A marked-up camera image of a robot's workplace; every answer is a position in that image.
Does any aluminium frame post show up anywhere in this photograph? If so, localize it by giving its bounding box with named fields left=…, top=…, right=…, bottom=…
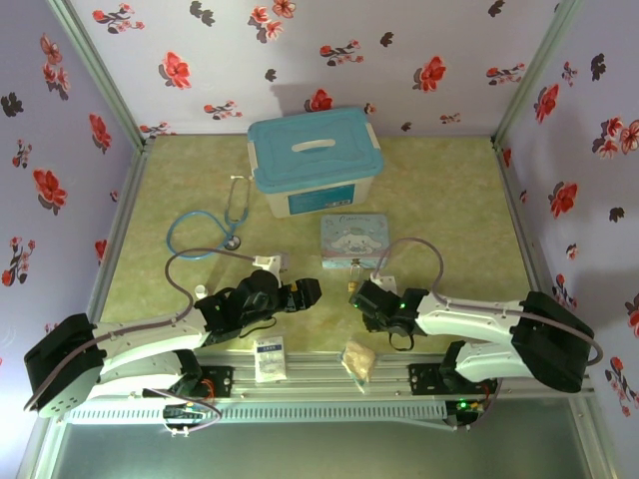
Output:
left=490, top=0, right=586, bottom=149
left=47, top=0, right=154, bottom=154

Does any white slotted cable duct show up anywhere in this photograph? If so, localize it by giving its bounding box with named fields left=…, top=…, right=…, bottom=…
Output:
left=67, top=401, right=448, bottom=426

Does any clear bag of beige swabs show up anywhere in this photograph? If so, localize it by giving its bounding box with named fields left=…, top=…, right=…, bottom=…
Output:
left=340, top=338, right=376, bottom=395

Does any small circuit board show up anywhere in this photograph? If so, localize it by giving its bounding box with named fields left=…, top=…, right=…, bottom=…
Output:
left=445, top=396, right=489, bottom=431
left=163, top=403, right=207, bottom=436

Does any blue lidded white storage box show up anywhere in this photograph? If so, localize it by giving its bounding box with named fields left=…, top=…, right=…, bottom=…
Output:
left=247, top=105, right=386, bottom=220

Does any aluminium side rail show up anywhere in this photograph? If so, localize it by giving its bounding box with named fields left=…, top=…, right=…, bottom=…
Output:
left=85, top=144, right=152, bottom=323
left=491, top=139, right=618, bottom=479

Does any blue stethoscope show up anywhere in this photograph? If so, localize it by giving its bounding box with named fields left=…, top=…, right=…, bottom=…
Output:
left=166, top=174, right=250, bottom=260

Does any white gauze packet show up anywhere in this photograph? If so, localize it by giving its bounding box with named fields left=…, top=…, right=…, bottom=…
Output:
left=253, top=335, right=287, bottom=384

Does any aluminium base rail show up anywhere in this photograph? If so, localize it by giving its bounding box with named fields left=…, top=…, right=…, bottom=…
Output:
left=194, top=350, right=598, bottom=401

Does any blue cartoon tin box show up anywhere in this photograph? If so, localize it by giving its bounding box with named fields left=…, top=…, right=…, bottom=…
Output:
left=319, top=213, right=391, bottom=271

